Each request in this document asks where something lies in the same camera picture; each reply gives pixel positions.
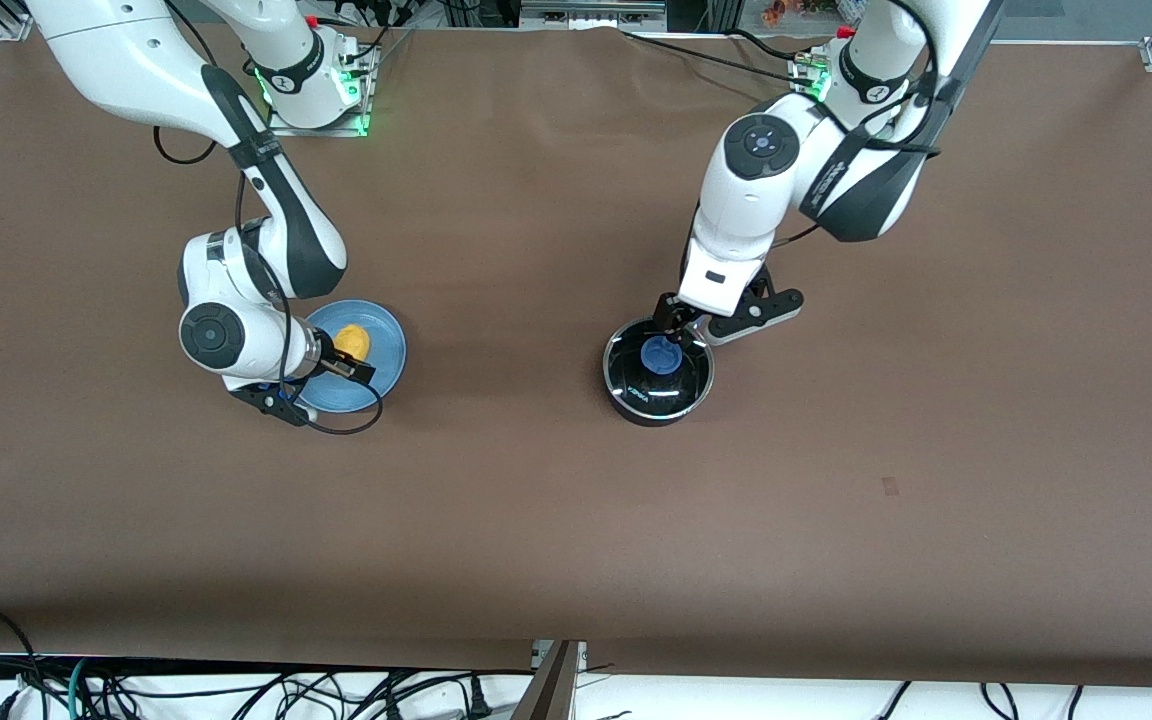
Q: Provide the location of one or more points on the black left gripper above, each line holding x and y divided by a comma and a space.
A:
669, 314

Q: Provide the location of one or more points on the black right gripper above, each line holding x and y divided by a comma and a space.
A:
339, 360

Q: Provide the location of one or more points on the yellow potato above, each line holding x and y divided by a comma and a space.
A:
354, 338

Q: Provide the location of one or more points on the glass lid with blue knob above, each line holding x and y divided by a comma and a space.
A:
636, 372

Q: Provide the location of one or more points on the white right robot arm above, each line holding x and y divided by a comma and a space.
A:
136, 50

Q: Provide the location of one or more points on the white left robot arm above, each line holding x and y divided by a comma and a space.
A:
746, 200

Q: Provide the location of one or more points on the blue round plate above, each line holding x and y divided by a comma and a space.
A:
386, 350

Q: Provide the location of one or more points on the orange background object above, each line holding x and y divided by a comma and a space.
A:
781, 12

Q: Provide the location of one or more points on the black power plug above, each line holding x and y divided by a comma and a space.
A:
478, 698

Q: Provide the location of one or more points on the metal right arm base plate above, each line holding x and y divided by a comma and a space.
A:
361, 105

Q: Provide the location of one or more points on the aluminium frame rail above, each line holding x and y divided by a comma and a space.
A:
586, 15

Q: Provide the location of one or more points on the metal camera stand post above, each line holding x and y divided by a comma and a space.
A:
556, 690

